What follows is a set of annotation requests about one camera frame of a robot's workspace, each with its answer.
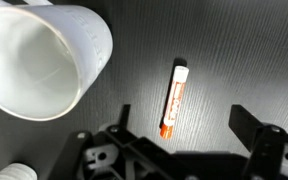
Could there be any white ribbed vase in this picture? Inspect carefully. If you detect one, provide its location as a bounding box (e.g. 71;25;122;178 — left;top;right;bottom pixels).
0;162;38;180

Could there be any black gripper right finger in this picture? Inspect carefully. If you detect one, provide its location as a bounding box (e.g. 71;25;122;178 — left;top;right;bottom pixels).
228;104;288;180

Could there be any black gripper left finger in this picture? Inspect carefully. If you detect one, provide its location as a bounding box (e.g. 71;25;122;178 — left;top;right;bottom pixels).
47;103;172;180

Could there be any white plastic cup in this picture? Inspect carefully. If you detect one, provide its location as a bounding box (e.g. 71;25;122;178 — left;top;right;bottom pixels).
0;0;114;122

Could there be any orange white marker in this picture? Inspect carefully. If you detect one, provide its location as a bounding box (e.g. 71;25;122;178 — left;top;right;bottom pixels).
159;65;189;140

